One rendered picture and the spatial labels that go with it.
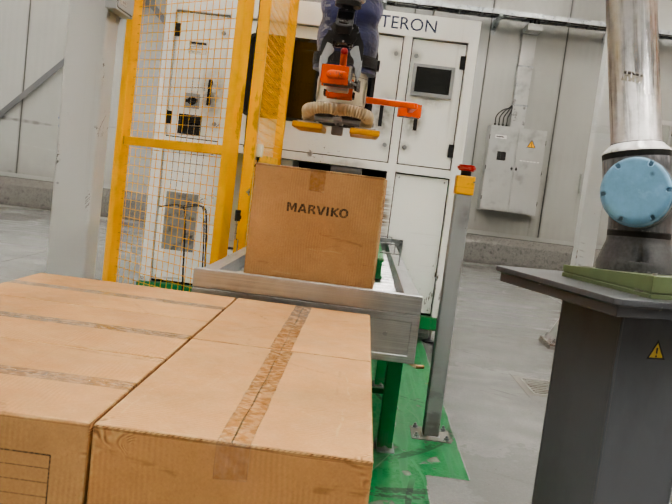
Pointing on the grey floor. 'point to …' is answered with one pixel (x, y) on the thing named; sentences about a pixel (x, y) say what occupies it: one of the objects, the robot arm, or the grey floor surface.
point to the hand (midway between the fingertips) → (338, 75)
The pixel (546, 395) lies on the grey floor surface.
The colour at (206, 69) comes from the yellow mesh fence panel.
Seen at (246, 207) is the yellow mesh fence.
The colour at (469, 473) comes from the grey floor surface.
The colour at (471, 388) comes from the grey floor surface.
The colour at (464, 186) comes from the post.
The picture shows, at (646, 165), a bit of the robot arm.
